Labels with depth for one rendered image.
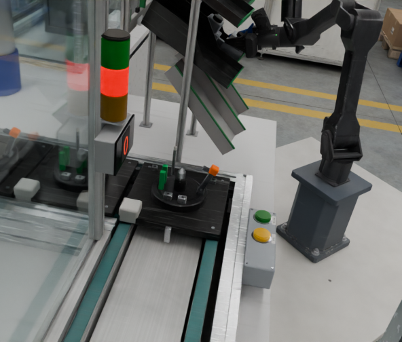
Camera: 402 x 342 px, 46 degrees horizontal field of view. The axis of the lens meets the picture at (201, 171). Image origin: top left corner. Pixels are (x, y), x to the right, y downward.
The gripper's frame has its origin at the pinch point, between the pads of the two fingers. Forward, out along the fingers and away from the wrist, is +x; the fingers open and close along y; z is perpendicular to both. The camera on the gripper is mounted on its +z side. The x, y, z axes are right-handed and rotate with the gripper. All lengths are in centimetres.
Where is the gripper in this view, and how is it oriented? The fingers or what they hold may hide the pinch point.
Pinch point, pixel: (238, 38)
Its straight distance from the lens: 143.9
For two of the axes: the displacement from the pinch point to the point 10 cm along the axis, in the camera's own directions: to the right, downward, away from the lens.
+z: -1.1, -8.5, -5.1
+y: -2.8, 5.2, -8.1
